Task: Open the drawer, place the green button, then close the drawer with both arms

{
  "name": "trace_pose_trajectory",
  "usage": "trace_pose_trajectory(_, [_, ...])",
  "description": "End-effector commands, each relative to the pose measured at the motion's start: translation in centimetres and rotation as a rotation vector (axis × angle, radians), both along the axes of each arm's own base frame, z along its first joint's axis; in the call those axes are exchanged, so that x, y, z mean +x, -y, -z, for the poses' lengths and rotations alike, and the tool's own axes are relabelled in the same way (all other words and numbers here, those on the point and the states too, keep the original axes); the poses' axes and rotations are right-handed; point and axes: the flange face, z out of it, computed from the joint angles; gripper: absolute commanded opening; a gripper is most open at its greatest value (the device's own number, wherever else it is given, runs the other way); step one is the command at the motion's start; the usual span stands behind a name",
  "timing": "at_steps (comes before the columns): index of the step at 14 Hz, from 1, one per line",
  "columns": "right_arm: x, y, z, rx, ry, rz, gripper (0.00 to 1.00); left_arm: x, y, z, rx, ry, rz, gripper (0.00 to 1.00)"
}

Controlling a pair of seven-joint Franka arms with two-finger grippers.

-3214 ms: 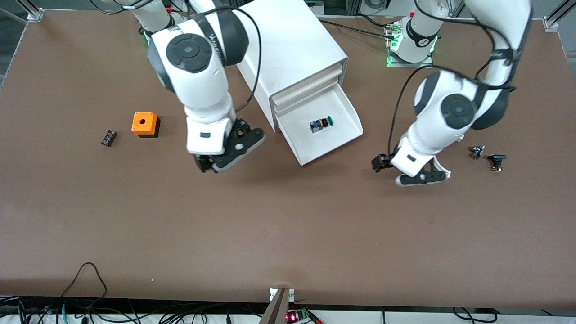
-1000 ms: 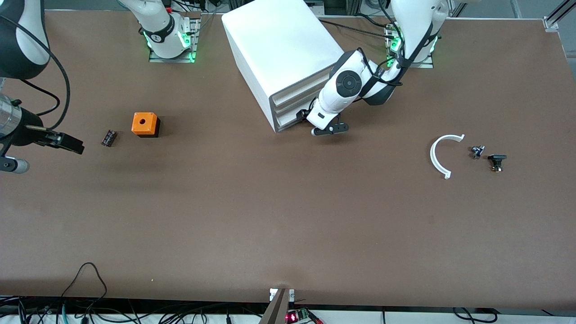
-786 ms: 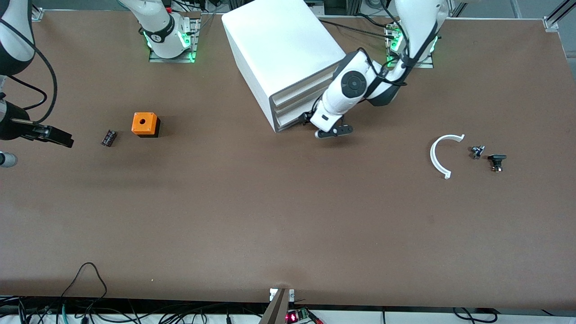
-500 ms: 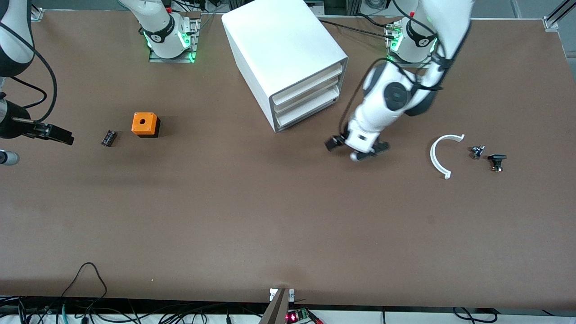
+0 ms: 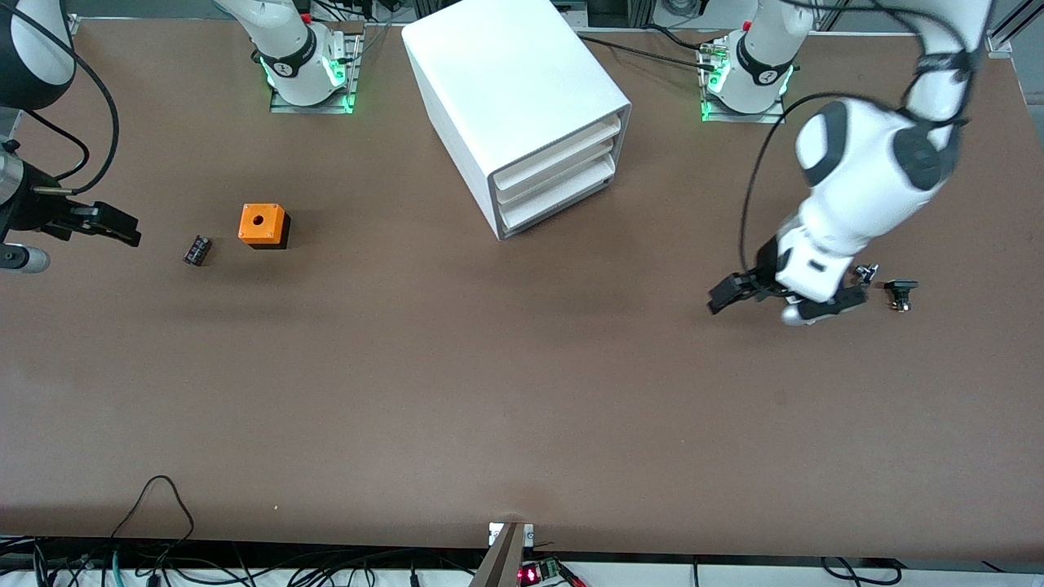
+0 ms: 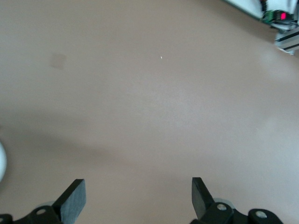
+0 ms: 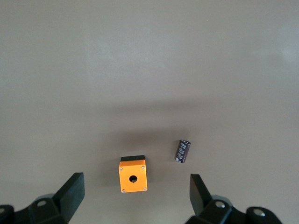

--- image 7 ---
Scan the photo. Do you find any orange button enclosure box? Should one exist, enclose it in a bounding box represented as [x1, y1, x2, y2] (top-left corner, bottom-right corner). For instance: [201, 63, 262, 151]
[118, 155, 148, 194]

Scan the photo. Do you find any dark cylindrical capacitor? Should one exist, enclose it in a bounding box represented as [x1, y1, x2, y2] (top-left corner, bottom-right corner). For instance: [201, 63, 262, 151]
[174, 139, 192, 164]

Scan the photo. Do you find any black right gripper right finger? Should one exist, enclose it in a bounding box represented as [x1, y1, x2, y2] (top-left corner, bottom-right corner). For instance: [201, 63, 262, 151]
[186, 174, 285, 224]

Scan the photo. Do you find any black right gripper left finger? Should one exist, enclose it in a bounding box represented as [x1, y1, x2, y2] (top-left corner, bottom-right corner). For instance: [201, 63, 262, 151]
[0, 172, 85, 224]

